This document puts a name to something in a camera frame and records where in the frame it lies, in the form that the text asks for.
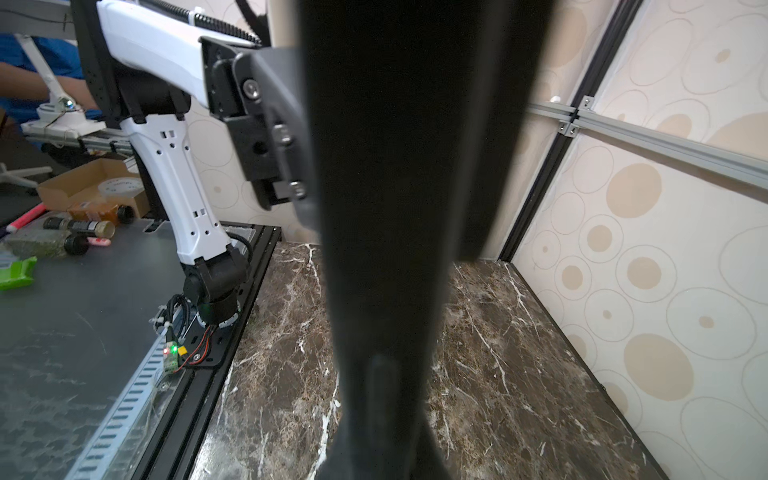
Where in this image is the black frame post left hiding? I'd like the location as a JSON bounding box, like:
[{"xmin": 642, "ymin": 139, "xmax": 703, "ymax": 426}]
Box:
[{"xmin": 498, "ymin": 0, "xmax": 643, "ymax": 262}]

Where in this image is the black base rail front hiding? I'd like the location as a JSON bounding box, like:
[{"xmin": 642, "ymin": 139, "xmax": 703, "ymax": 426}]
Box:
[{"xmin": 131, "ymin": 224, "xmax": 282, "ymax": 479}]

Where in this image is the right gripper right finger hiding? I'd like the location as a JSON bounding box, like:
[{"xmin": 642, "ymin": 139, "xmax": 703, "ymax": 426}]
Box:
[{"xmin": 416, "ymin": 416, "xmax": 450, "ymax": 480}]

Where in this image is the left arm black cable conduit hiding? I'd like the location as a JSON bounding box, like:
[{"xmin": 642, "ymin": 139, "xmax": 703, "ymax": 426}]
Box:
[{"xmin": 140, "ymin": 0, "xmax": 265, "ymax": 48}]

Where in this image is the phone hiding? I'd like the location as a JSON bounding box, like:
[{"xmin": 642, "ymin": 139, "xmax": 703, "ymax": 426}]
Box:
[{"xmin": 297, "ymin": 1, "xmax": 554, "ymax": 479}]

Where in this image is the cardboard box with tape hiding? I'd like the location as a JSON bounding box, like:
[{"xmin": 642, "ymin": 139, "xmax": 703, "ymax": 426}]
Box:
[{"xmin": 37, "ymin": 158, "xmax": 150, "ymax": 218}]

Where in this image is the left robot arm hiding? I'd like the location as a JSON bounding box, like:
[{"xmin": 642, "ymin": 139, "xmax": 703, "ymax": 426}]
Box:
[{"xmin": 70, "ymin": 1, "xmax": 318, "ymax": 325}]

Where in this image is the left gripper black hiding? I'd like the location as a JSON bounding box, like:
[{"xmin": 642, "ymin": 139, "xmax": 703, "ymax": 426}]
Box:
[{"xmin": 200, "ymin": 36, "xmax": 318, "ymax": 231}]

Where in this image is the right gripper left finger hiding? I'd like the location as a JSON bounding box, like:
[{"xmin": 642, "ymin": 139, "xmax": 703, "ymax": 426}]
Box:
[{"xmin": 316, "ymin": 415, "xmax": 353, "ymax": 480}]

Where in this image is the horizontal aluminium rail back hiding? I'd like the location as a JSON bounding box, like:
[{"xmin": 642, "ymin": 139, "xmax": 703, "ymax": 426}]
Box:
[{"xmin": 528, "ymin": 102, "xmax": 767, "ymax": 191}]

